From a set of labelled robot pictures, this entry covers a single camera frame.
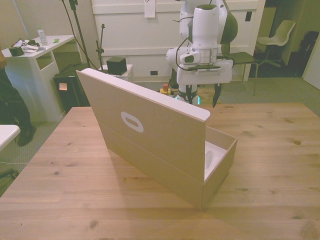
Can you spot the clear plastic bottle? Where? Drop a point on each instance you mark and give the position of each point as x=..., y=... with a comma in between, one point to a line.
x=42, y=36

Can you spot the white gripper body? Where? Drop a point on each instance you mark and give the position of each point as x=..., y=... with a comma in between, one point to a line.
x=225, y=72

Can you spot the white swivel chair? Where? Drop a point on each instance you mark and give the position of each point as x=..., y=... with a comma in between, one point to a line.
x=280, y=35

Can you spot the small white side table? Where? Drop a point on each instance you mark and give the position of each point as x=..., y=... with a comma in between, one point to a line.
x=128, y=72

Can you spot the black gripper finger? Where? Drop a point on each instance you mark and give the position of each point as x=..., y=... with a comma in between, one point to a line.
x=189, y=93
x=217, y=96

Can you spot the black cabinet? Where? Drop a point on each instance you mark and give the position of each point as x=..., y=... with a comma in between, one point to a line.
x=71, y=92

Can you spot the white round-edged table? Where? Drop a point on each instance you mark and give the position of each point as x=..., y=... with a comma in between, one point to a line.
x=7, y=133

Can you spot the white high counter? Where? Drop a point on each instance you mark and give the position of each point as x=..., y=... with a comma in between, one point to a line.
x=32, y=75

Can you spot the green sticky note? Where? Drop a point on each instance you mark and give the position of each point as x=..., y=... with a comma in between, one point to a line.
x=56, y=40

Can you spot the black cube box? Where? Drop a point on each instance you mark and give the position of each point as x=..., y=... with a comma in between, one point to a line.
x=116, y=66

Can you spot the black tripod stand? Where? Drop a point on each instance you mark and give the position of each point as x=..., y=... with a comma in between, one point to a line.
x=79, y=32

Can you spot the white moulded box insert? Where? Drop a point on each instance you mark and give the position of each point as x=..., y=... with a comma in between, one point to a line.
x=212, y=157

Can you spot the black stand foot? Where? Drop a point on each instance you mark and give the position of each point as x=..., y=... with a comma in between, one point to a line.
x=7, y=173

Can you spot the black microphone stand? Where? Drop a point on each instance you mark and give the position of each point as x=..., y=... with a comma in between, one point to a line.
x=100, y=50

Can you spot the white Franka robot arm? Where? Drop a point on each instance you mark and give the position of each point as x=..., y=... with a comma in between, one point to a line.
x=205, y=30

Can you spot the person in dark trousers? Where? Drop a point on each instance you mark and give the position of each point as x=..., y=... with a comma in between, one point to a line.
x=15, y=105

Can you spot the white paper sheet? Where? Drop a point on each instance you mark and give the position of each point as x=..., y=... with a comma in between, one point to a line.
x=149, y=8

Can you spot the red emergency stop button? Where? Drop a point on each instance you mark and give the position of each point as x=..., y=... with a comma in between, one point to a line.
x=165, y=88

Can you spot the brown cardboard box with lid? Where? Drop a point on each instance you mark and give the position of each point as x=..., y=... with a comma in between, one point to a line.
x=150, y=135

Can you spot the green seat metal chair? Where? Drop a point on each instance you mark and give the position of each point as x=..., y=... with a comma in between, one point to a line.
x=243, y=58

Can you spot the black wall switch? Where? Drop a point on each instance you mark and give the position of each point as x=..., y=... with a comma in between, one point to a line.
x=249, y=16

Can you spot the yellow sticky note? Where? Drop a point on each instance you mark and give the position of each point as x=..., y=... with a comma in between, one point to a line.
x=63, y=86

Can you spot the black backpack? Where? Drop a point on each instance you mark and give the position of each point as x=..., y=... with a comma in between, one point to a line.
x=308, y=41

